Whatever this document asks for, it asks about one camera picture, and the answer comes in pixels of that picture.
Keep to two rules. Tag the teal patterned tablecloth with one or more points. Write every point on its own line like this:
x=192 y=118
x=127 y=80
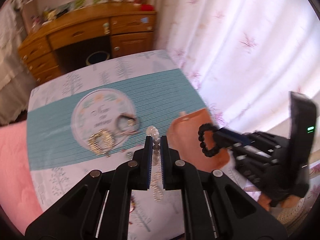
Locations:
x=65 y=112

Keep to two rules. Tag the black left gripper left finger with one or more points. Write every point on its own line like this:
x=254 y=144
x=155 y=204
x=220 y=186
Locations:
x=98 y=206

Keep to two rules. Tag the white lace bed skirt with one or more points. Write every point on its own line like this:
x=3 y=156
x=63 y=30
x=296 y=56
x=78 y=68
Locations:
x=16 y=82

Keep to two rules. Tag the wooden desk with drawers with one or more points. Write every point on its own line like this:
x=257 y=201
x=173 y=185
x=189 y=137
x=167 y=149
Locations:
x=129 y=28

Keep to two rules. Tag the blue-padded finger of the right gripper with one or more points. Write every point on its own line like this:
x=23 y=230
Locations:
x=225 y=138

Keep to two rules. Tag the gold leaf hair comb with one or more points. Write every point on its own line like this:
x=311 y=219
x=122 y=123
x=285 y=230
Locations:
x=101 y=142

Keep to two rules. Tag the pink smart watch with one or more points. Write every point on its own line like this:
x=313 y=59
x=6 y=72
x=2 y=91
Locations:
x=127 y=124

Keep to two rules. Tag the pink blanket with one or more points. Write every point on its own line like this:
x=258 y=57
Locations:
x=18 y=197

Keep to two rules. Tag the peach jewelry box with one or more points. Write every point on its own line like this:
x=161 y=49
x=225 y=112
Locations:
x=183 y=136

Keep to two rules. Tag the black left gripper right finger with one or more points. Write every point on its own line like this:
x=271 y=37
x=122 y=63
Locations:
x=214 y=206

